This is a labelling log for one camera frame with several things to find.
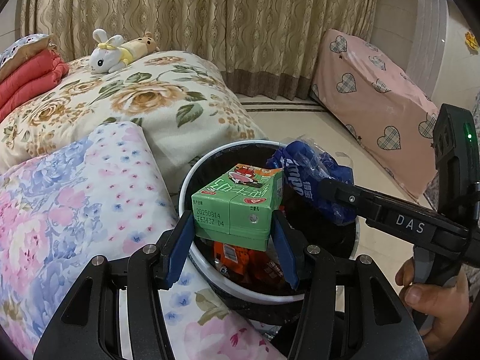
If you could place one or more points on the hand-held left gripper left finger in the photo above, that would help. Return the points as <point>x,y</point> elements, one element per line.
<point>179,251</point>

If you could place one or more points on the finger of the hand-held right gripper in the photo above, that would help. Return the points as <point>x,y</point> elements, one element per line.
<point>345,195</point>

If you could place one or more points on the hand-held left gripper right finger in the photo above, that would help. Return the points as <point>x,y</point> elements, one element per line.
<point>285,251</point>

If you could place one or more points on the blue plastic wrapper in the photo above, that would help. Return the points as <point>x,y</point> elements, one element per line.
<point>300,172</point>

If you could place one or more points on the orange snack packet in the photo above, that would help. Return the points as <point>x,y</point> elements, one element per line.
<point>232,255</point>

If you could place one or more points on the white bin with black bag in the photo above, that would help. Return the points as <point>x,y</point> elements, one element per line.
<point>243,295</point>

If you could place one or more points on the green drink carton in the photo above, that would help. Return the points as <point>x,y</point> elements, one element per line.
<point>232,210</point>

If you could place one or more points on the person's right hand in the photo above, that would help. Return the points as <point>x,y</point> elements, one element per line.
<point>442,315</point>

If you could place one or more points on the pink heart print cloth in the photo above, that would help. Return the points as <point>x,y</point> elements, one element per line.
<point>375,101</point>

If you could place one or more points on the blue pink floral blanket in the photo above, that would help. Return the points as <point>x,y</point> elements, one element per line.
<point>75,213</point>

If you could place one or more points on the cream floral duvet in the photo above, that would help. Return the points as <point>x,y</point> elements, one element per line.
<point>150,101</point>

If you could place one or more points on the white rabbit plush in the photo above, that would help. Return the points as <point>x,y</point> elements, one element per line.
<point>105,58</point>

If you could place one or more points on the small brown bear plush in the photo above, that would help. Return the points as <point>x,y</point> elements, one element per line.
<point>146,41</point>

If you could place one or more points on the beige patterned curtain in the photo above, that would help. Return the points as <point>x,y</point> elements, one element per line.
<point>225,15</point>

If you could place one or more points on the folded red blanket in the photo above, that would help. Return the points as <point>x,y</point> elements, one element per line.
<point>30,78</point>

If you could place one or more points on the blue patterned pillow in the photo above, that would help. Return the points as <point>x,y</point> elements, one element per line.
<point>22,45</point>

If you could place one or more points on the yellow flower wall sticker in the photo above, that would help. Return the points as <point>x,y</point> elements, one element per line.
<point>471,40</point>

